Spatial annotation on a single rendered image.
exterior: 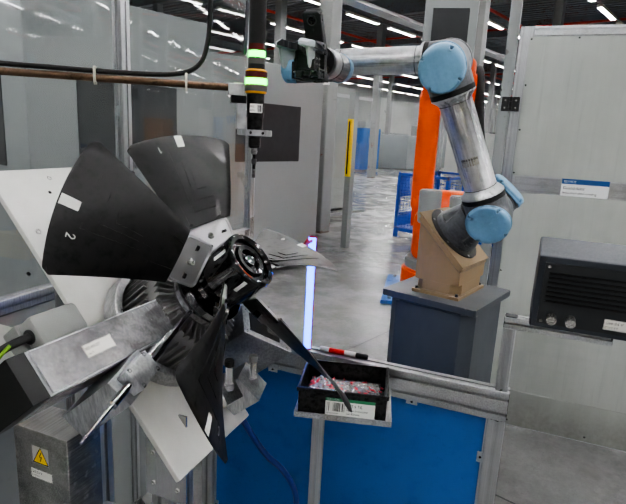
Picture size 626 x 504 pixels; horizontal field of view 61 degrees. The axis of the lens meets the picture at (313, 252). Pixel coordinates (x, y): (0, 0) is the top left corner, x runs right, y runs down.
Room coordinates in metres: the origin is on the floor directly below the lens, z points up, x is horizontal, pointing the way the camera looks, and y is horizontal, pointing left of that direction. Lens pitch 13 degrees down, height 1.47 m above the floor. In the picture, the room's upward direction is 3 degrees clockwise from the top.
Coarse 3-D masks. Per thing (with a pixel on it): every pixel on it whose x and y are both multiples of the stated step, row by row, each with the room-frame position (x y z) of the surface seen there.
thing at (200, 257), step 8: (192, 240) 0.95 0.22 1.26; (200, 240) 0.96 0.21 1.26; (184, 248) 0.94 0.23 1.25; (192, 248) 0.95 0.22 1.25; (200, 248) 0.96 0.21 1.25; (208, 248) 0.97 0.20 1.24; (184, 256) 0.94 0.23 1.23; (192, 256) 0.95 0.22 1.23; (200, 256) 0.96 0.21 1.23; (208, 256) 0.97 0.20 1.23; (176, 264) 0.93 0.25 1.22; (184, 264) 0.94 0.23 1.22; (200, 264) 0.96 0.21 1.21; (176, 272) 0.93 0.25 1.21; (192, 272) 0.95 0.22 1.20; (200, 272) 0.96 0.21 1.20; (176, 280) 0.93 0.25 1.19; (184, 280) 0.94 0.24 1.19; (192, 280) 0.95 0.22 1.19
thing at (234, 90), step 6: (228, 84) 1.07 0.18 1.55; (234, 84) 1.07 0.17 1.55; (240, 84) 1.07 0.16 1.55; (228, 90) 1.07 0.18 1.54; (234, 90) 1.07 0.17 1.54; (240, 90) 1.07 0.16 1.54; (234, 96) 1.07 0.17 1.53; (240, 96) 1.07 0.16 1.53; (246, 96) 1.07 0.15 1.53; (234, 102) 1.07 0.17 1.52; (240, 102) 1.07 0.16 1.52; (240, 108) 1.07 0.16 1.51; (240, 114) 1.07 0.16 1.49; (240, 120) 1.07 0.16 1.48; (240, 126) 1.07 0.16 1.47; (240, 132) 1.07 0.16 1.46; (246, 132) 1.06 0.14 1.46; (252, 132) 1.06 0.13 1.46; (258, 132) 1.06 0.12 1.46; (264, 132) 1.07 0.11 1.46; (270, 132) 1.08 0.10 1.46
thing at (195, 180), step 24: (144, 144) 1.14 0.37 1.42; (168, 144) 1.16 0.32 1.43; (192, 144) 1.19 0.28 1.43; (216, 144) 1.22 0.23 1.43; (144, 168) 1.11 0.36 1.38; (168, 168) 1.12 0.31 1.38; (192, 168) 1.14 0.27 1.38; (216, 168) 1.16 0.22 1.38; (168, 192) 1.09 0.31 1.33; (192, 192) 1.10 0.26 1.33; (216, 192) 1.11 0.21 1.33; (192, 216) 1.07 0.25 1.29; (216, 216) 1.07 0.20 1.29
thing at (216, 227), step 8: (208, 224) 1.07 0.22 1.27; (216, 224) 1.07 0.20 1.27; (224, 224) 1.07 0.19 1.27; (192, 232) 1.05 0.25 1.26; (200, 232) 1.06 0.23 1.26; (208, 232) 1.06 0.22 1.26; (216, 232) 1.06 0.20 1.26; (224, 232) 1.06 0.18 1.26; (232, 232) 1.06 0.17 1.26; (208, 240) 1.05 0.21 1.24; (216, 240) 1.05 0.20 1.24; (224, 240) 1.05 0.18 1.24
